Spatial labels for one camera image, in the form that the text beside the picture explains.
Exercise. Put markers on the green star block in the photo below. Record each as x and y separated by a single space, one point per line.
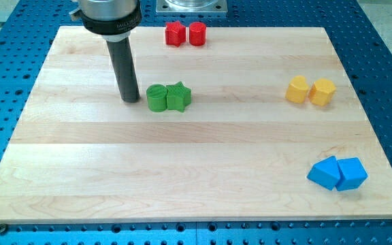
178 96

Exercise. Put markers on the blue perforated metal table plate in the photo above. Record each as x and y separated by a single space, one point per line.
29 32

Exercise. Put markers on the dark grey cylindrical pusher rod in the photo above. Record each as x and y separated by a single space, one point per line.
122 61

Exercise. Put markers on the blue triangle block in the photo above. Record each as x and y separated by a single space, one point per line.
325 173

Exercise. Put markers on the yellow heart block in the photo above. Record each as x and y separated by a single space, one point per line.
297 90

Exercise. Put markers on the red star block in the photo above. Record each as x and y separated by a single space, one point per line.
175 33

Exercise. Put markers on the light wooden board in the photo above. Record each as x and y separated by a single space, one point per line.
239 152

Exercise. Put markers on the blue cube block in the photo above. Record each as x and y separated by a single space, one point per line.
352 174

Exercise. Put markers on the green cylinder block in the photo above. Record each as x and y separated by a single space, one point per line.
157 97

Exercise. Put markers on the red cylinder block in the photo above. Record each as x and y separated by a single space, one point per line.
197 33

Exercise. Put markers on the yellow hexagon block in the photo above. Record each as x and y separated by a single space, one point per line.
322 92

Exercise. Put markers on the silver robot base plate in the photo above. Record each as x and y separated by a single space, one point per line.
191 6

